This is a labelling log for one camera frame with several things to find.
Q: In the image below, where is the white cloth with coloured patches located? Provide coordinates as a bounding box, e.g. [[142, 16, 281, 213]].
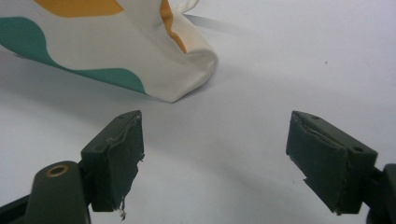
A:
[[0, 0, 219, 104]]

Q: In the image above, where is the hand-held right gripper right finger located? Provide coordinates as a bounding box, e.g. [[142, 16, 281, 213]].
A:
[[285, 110, 379, 217]]

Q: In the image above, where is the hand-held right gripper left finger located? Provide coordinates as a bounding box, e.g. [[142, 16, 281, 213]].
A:
[[79, 109, 146, 221]]

